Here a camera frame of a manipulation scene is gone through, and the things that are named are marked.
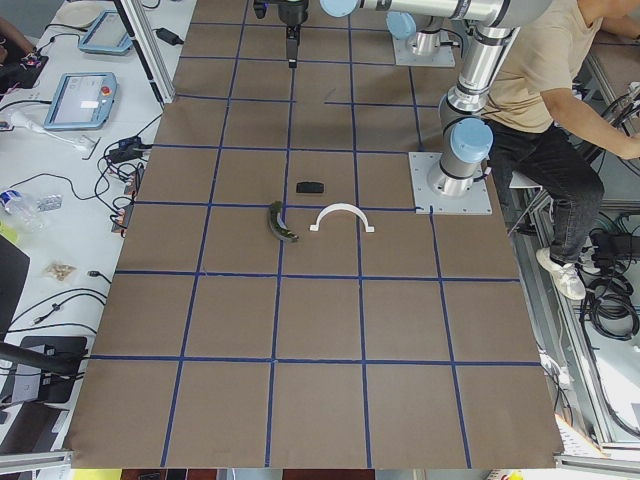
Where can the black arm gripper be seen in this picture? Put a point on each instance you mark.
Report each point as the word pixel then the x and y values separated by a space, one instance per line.
pixel 293 13

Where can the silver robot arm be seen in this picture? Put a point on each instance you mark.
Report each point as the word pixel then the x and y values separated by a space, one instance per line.
pixel 401 25
pixel 467 139

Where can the black power adapter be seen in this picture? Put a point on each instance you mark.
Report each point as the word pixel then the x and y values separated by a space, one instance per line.
pixel 168 36

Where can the black rectangular plastic part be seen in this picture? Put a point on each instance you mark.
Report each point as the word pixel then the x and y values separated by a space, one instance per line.
pixel 310 188

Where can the far blue teach pendant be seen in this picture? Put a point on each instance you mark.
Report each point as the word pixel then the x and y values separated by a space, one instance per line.
pixel 107 35

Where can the blue teach pendant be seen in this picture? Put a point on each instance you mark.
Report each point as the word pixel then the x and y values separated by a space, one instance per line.
pixel 82 101
pixel 107 35

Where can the dark curved brake shoe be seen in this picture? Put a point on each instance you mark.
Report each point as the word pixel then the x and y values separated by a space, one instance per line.
pixel 277 225

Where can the near blue teach pendant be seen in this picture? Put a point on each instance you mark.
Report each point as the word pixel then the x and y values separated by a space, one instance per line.
pixel 82 101

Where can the person in beige shirt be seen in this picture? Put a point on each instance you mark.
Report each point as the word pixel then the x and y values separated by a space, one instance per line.
pixel 532 112

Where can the clear plastic water bottle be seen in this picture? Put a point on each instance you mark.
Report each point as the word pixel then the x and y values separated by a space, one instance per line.
pixel 21 209

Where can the small bag of nuts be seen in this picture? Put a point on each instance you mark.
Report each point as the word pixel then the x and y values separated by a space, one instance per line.
pixel 59 271

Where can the black laptop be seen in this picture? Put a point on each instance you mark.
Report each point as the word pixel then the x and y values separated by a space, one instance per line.
pixel 14 269

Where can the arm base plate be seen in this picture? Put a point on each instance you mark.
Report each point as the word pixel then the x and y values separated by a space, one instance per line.
pixel 436 193
pixel 433 50

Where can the aluminium frame post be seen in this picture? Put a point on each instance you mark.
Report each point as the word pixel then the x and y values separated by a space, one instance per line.
pixel 143 40

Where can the white curved plastic bracket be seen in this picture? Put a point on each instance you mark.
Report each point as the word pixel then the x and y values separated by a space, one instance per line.
pixel 342 209

